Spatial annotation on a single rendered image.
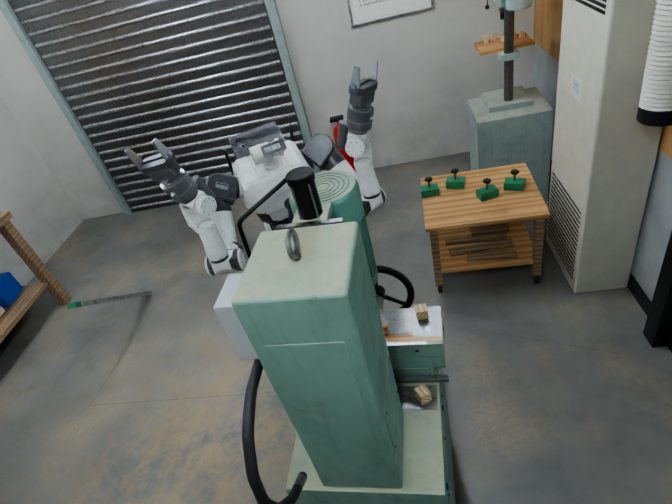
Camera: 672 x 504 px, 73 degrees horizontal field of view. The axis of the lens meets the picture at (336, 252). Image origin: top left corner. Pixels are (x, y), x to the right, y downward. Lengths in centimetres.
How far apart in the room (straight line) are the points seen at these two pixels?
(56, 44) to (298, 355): 410
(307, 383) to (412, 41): 338
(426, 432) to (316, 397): 50
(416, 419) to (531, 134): 236
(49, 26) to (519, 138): 376
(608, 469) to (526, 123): 207
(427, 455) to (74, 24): 411
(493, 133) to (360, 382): 257
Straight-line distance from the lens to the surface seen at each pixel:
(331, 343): 86
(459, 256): 289
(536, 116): 333
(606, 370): 261
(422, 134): 429
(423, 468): 137
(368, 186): 165
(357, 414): 105
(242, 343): 97
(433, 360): 146
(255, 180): 169
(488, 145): 333
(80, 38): 459
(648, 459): 239
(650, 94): 220
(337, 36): 400
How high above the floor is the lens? 203
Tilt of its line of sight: 37 degrees down
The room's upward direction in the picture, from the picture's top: 16 degrees counter-clockwise
